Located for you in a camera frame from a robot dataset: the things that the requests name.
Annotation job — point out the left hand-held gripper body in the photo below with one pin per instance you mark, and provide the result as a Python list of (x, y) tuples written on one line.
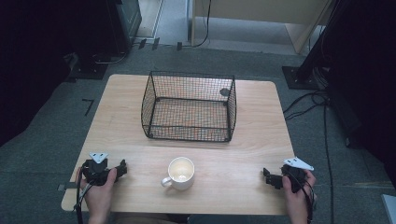
[(96, 171)]

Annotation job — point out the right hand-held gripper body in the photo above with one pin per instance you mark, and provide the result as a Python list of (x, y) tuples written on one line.
[(294, 177)]

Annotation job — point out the white cup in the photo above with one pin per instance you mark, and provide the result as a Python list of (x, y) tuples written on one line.
[(181, 173)]

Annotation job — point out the person's right hand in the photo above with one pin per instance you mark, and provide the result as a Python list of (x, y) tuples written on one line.
[(295, 199)]

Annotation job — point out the person's left hand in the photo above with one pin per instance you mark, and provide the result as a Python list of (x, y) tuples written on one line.
[(99, 194)]

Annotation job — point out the grey tape strip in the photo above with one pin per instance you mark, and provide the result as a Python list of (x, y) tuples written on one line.
[(64, 187)]

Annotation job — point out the black angled floor tape mark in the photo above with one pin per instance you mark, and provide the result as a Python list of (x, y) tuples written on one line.
[(89, 104)]

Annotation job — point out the pale grey flat object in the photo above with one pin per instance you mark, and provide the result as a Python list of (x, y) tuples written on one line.
[(390, 207)]

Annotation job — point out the dark curtain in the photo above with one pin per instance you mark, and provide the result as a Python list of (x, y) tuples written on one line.
[(367, 81), (31, 68)]

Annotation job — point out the short black floor tape strip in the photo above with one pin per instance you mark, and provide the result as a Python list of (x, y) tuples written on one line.
[(142, 43), (156, 44), (179, 46)]

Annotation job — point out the dark equipment cabinet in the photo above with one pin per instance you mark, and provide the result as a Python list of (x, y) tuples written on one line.
[(123, 25)]

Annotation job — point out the beige wooden furniture panel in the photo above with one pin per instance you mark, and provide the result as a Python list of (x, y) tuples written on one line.
[(258, 12)]

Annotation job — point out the black floor base plate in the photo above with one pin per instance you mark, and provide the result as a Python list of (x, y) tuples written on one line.
[(88, 71)]

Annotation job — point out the black stand with base plate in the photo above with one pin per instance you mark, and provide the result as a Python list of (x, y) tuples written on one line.
[(306, 68)]

